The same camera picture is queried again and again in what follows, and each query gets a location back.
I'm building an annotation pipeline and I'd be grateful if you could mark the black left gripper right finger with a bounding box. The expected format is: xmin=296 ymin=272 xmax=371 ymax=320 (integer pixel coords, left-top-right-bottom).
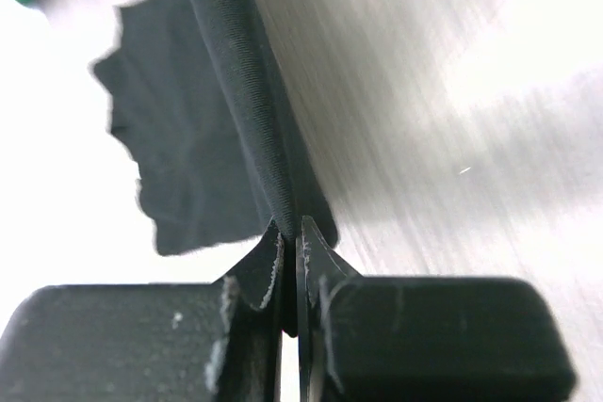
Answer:
xmin=296 ymin=217 xmax=578 ymax=401

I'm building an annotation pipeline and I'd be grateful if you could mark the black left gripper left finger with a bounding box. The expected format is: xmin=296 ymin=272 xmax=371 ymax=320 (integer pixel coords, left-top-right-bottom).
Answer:
xmin=1 ymin=225 xmax=284 ymax=401

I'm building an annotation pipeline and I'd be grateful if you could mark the black printed t-shirt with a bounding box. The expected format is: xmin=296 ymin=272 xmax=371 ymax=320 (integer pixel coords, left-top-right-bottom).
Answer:
xmin=91 ymin=0 xmax=341 ymax=258

